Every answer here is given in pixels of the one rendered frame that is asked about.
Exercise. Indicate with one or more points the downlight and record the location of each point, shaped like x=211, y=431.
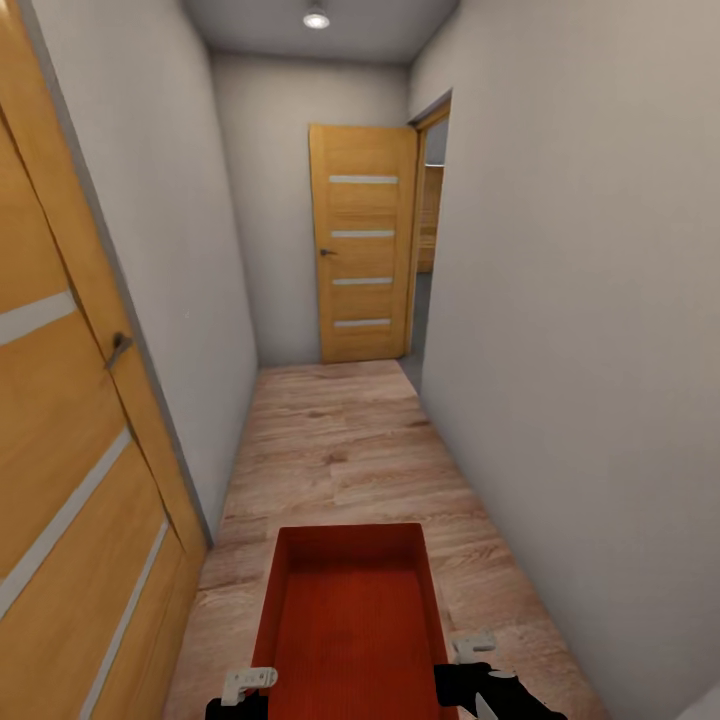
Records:
x=315, y=18

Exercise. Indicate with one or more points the garage door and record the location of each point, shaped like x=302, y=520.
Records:
x=430, y=210

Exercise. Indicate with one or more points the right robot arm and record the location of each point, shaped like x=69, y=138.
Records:
x=489, y=694

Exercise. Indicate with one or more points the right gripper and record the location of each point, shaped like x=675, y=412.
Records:
x=450, y=682

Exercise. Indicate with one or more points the storage box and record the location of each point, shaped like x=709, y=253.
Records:
x=351, y=624

